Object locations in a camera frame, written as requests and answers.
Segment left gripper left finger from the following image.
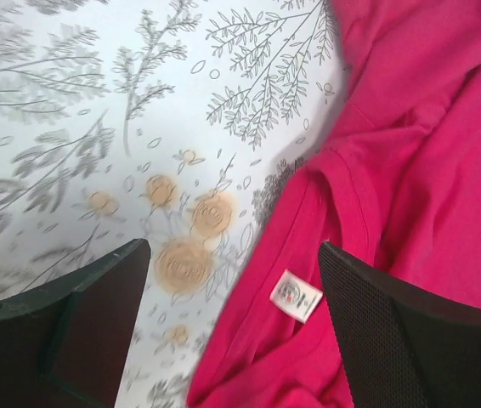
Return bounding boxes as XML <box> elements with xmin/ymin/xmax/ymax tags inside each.
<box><xmin>0</xmin><ymin>239</ymin><xmax>151</xmax><ymax>407</ymax></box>

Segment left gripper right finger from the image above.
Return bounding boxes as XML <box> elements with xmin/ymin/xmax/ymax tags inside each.
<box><xmin>318</xmin><ymin>241</ymin><xmax>481</xmax><ymax>407</ymax></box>

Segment magenta t shirt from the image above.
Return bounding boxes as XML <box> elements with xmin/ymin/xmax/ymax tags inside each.
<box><xmin>187</xmin><ymin>1</ymin><xmax>481</xmax><ymax>407</ymax></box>

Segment floral patterned table mat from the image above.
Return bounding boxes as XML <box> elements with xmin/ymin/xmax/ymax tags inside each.
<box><xmin>0</xmin><ymin>1</ymin><xmax>345</xmax><ymax>407</ymax></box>

